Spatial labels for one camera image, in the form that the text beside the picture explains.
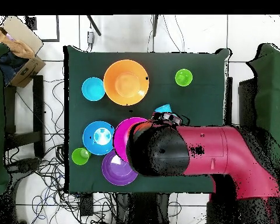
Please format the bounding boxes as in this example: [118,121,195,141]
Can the blue cup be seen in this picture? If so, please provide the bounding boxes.
[154,103,173,114]

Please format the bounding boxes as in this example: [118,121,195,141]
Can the large pink bowl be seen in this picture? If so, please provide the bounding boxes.
[113,117,149,163]

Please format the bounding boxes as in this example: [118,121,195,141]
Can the dark green table cloth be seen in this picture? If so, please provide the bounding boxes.
[62,45,232,194]

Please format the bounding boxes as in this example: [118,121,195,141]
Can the green cup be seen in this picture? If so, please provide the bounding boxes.
[174,68,194,88]
[71,147,92,166]

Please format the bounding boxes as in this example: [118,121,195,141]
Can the large orange bowl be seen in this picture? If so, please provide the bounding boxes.
[103,59,150,106]

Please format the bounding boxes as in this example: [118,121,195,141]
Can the purple bowl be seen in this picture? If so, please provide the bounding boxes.
[101,150,139,187]

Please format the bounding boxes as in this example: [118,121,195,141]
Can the small light blue bowl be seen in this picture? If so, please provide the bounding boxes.
[81,77,106,102]

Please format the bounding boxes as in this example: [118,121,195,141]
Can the medium blue bowl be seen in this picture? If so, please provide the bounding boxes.
[82,120,116,156]

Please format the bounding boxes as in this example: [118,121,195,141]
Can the black side furniture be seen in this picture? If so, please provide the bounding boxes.
[237,78,257,128]

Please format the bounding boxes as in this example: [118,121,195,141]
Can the black tripod leg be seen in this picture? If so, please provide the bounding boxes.
[86,15,102,37]
[152,15,159,37]

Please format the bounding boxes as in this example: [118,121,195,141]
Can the cardboard box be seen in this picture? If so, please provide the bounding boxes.
[0,15,47,89]

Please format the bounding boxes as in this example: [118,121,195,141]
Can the brown cloth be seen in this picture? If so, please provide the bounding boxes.
[0,23,36,59]

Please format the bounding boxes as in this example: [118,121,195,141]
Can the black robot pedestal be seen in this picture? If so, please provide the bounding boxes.
[115,192,171,224]

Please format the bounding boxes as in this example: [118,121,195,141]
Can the black stool frame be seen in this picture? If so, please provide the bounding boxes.
[4,75,46,159]

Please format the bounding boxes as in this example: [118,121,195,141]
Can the black square frame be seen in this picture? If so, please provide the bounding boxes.
[25,15,60,43]

